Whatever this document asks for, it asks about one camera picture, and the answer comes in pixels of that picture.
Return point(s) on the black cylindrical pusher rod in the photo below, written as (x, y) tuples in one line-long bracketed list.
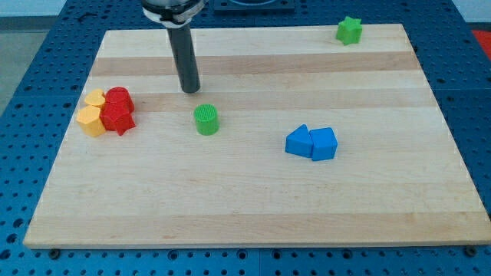
[(184, 58)]

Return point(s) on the yellow hexagon block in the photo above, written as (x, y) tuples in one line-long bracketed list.
[(89, 120)]

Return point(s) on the red cylinder block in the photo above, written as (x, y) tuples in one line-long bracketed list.
[(120, 96)]

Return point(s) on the wooden board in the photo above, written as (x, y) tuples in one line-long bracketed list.
[(397, 178)]

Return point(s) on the red star block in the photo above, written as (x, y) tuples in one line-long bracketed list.
[(117, 118)]

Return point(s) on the green cylinder block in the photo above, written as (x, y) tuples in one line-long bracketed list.
[(206, 119)]

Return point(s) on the blue cube block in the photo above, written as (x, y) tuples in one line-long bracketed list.
[(324, 144)]

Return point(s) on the blue triangle block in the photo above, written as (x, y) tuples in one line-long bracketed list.
[(299, 142)]

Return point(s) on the green star block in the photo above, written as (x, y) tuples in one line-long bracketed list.
[(349, 31)]

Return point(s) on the yellow heart block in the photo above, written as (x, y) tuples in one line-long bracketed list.
[(95, 98)]

